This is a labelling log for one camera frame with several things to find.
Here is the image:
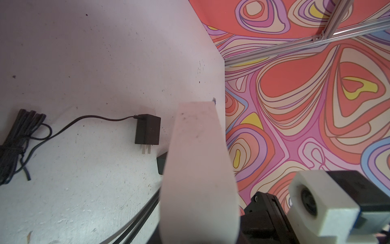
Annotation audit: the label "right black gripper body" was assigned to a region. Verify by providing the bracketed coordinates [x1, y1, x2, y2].
[239, 192, 300, 244]

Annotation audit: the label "white square router box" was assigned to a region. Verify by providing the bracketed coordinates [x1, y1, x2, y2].
[159, 102, 240, 244]

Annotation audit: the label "black power adapter with cord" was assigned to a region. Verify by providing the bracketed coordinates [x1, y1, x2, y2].
[156, 152, 168, 175]

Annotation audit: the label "black ethernet cable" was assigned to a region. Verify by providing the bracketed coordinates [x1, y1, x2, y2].
[112, 188, 160, 244]

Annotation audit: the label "aluminium frame struts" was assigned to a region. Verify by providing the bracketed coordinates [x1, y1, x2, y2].
[225, 1, 390, 67]

